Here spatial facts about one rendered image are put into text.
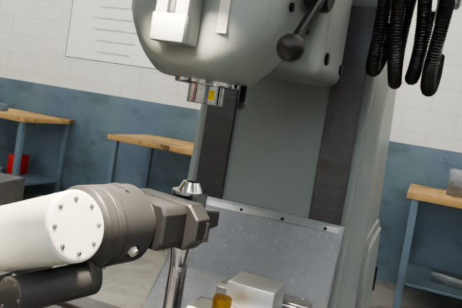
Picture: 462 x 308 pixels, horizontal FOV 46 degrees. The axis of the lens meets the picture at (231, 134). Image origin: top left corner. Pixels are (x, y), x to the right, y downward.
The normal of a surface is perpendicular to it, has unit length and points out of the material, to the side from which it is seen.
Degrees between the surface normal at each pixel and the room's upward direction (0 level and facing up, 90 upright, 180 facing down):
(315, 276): 62
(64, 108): 90
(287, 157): 90
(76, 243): 69
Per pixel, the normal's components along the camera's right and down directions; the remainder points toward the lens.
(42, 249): -0.42, 0.43
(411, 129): -0.34, 0.00
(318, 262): -0.24, -0.46
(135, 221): 0.83, -0.15
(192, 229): -0.56, -0.05
